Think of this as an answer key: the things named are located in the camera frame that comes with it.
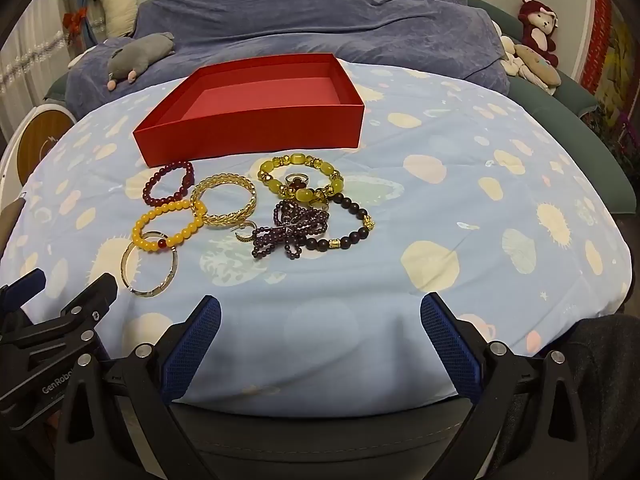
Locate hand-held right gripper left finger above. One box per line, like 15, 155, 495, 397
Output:
55, 295, 223, 480

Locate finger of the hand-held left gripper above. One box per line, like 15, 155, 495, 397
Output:
0, 268, 46, 321
25, 272, 119, 361

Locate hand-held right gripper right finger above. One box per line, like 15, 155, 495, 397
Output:
419, 292, 591, 480

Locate thin metal bangle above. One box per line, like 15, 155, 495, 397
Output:
121, 230, 179, 299

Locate orange yellow bead bracelet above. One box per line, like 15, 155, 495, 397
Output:
131, 199, 208, 252

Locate dark red bead bracelet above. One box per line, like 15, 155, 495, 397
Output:
142, 160, 196, 208

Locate gold chain bracelet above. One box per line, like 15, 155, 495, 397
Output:
190, 173, 258, 229

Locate dark bead bracelet gold charms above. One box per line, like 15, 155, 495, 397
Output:
306, 192, 376, 253

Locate purple bead strand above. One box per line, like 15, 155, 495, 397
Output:
251, 200, 331, 261

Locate yellow green stone bracelet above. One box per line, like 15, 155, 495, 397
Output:
257, 154, 346, 205

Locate red cardboard box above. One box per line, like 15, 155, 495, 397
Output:
132, 53, 365, 168

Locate light blue patterned bed sheet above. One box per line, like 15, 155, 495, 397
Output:
0, 57, 632, 418

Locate round white wooden device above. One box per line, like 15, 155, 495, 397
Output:
0, 102, 76, 196

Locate white sheer curtain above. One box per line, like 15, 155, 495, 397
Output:
0, 7, 83, 116

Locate grey mouse plush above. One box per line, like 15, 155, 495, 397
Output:
106, 32, 176, 92

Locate green houseplant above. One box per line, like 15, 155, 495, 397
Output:
585, 105, 640, 171

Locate red bow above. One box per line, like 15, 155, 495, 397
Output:
62, 7, 88, 36

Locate blue curtain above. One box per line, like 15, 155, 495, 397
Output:
80, 0, 108, 48

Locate small white plush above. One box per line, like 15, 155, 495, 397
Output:
499, 35, 523, 77

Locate beige round plush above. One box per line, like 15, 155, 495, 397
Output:
514, 44, 562, 96

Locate white sheep plush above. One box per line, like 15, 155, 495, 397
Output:
89, 0, 138, 38

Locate yellow flower picture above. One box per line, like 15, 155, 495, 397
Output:
597, 10, 640, 126

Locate red monkey plush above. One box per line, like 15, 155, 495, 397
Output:
517, 0, 560, 68

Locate blue grey blanket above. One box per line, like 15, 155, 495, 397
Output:
65, 0, 511, 121

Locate red wall banner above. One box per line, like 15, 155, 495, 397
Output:
585, 0, 613, 96

